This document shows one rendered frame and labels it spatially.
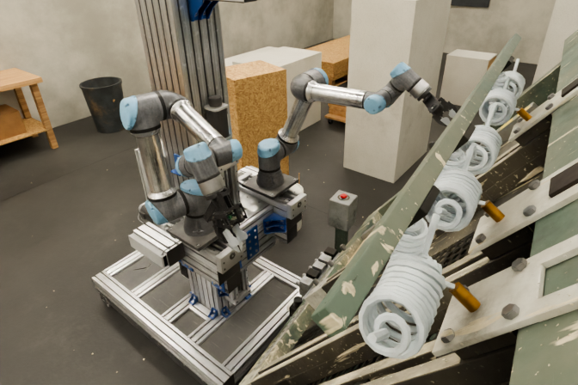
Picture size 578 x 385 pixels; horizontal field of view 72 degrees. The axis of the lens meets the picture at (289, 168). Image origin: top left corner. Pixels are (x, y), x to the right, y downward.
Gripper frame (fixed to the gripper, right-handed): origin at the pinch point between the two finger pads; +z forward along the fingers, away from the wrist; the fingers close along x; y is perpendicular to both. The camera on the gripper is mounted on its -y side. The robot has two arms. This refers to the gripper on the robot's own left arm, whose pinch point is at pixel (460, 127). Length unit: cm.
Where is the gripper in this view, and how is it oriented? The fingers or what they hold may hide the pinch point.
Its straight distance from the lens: 171.3
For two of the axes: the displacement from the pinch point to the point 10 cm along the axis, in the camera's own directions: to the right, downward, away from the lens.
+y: 3.4, -2.0, 9.2
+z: 7.0, 7.0, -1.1
